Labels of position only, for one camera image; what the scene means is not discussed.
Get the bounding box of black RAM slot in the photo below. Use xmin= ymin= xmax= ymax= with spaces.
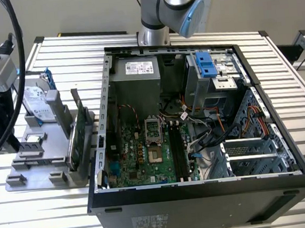
xmin=168 ymin=121 xmax=183 ymax=182
xmin=174 ymin=120 xmax=189 ymax=182
xmin=171 ymin=121 xmax=186 ymax=182

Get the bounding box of silver CPU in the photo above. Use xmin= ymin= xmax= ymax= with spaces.
xmin=26 ymin=133 xmax=43 ymax=144

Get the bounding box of hard disk with blue carrier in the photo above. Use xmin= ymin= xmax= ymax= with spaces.
xmin=14 ymin=64 xmax=60 ymax=128

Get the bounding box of grey parts rack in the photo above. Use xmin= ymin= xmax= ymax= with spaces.
xmin=0 ymin=86 xmax=102 ymax=193

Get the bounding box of green graphics card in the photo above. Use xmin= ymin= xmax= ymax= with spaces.
xmin=61 ymin=87 xmax=93 ymax=171

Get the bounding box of blue port connector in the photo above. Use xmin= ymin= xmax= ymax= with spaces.
xmin=109 ymin=161 xmax=121 ymax=177

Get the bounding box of green motherboard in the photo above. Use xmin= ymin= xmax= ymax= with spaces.
xmin=103 ymin=110 xmax=202 ymax=189

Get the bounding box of grey power supply unit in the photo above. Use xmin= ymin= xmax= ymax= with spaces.
xmin=106 ymin=54 xmax=164 ymax=119

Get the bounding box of metal socket cover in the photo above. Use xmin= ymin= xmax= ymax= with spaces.
xmin=143 ymin=114 xmax=163 ymax=146

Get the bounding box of CPU socket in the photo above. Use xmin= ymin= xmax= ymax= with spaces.
xmin=146 ymin=144 xmax=165 ymax=165

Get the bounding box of grey metal drive cage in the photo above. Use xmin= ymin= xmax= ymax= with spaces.
xmin=180 ymin=46 xmax=250 ymax=117

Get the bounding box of blue plastic drive latch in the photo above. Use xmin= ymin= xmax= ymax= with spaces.
xmin=194 ymin=49 xmax=217 ymax=80

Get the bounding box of black open PC case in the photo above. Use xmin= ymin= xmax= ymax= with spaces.
xmin=72 ymin=29 xmax=305 ymax=228

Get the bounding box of perforated metal disk bay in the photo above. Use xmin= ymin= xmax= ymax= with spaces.
xmin=214 ymin=85 xmax=299 ymax=180

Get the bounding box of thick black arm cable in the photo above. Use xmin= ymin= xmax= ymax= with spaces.
xmin=0 ymin=0 xmax=35 ymax=164

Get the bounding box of twisted multicolour fan wire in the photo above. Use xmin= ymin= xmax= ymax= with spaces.
xmin=118 ymin=103 xmax=142 ymax=131

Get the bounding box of wire locking lever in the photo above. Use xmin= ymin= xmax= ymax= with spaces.
xmin=157 ymin=117 xmax=167 ymax=145

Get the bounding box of white grey wire bundle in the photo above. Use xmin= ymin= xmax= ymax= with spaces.
xmin=185 ymin=130 xmax=212 ymax=154

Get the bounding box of thick black sleeved cable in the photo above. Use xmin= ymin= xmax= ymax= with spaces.
xmin=190 ymin=116 xmax=242 ymax=154

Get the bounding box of orange power wire bundle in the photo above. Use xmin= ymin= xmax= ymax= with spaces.
xmin=182 ymin=91 xmax=226 ymax=137

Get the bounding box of orange red yellow wire bundle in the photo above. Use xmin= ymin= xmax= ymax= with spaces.
xmin=238 ymin=104 xmax=269 ymax=142

